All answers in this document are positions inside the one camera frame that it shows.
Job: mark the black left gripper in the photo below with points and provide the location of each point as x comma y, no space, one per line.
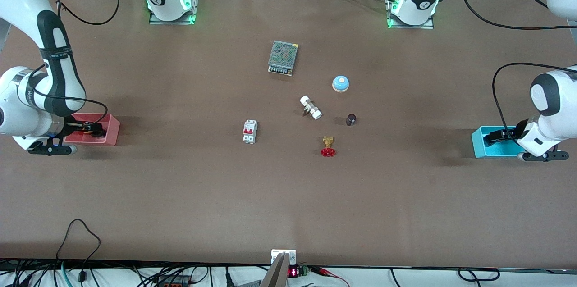
508,135

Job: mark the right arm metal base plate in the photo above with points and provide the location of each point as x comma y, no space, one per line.
171,21

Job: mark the small metal bracket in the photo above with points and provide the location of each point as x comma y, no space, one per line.
276,255

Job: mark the metal mesh power supply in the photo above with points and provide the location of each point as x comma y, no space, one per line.
283,55

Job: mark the red digit display module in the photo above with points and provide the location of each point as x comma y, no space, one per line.
294,272

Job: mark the pink plastic bin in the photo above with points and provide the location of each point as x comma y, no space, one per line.
112,134

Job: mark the cyan plastic bin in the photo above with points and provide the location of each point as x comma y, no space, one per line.
480,149

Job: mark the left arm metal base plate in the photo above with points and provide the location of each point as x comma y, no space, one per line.
410,26

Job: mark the red clip lead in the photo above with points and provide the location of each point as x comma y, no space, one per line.
325,271

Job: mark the blue dome button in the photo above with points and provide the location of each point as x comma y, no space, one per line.
341,82

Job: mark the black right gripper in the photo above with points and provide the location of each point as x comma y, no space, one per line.
75,127

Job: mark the grey metal bar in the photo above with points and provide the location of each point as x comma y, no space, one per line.
276,275

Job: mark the white plastic pipe fitting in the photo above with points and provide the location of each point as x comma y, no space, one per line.
311,107

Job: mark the dark round knob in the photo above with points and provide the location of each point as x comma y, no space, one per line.
351,119

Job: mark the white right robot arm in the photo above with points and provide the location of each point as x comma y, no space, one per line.
18,97

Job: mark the white circuit breaker red switch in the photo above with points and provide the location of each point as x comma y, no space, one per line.
250,131

